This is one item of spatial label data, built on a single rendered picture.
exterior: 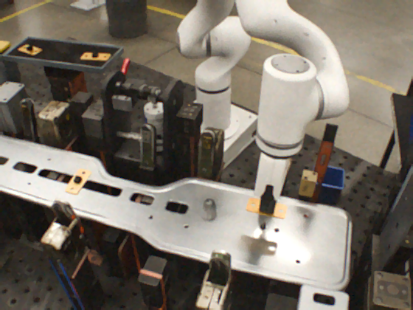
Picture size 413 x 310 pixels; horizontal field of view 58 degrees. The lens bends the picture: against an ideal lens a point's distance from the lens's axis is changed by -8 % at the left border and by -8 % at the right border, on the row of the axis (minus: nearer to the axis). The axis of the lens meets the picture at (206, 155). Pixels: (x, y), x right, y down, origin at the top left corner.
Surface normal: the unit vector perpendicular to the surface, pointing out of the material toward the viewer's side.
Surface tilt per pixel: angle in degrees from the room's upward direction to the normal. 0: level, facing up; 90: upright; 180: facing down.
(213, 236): 0
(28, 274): 0
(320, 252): 0
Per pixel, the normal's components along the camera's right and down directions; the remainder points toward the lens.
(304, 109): 0.37, 0.60
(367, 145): 0.01, -0.74
